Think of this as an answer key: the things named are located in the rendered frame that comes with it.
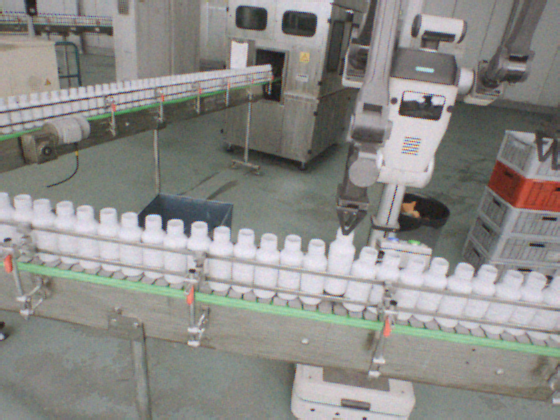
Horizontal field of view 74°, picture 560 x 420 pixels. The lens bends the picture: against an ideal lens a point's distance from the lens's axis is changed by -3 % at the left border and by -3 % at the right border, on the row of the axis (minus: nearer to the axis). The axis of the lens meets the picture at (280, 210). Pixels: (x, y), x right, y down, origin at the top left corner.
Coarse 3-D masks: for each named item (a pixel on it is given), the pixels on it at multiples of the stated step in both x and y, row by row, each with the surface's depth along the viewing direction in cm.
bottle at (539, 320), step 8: (552, 280) 88; (552, 288) 88; (544, 296) 89; (552, 296) 87; (544, 304) 89; (552, 304) 87; (536, 312) 91; (544, 312) 89; (552, 312) 88; (536, 320) 91; (544, 320) 89; (552, 320) 89; (544, 328) 90; (552, 328) 90; (536, 336) 91; (544, 336) 91
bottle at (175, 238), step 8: (168, 224) 91; (176, 224) 94; (168, 232) 91; (176, 232) 91; (168, 240) 91; (176, 240) 91; (184, 240) 93; (184, 248) 93; (168, 256) 93; (176, 256) 93; (184, 256) 94; (168, 264) 94; (176, 264) 94; (184, 264) 95; (184, 272) 96; (168, 280) 96; (176, 280) 96
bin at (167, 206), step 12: (156, 204) 152; (168, 204) 156; (180, 204) 155; (192, 204) 154; (204, 204) 154; (216, 204) 153; (228, 204) 153; (144, 216) 142; (168, 216) 158; (180, 216) 158; (192, 216) 157; (204, 216) 156; (216, 216) 156; (228, 216) 148; (228, 228) 152
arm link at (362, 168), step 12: (348, 132) 78; (360, 144) 75; (372, 144) 77; (384, 144) 78; (360, 156) 72; (372, 156) 72; (348, 168) 74; (360, 168) 73; (372, 168) 72; (360, 180) 74; (372, 180) 73
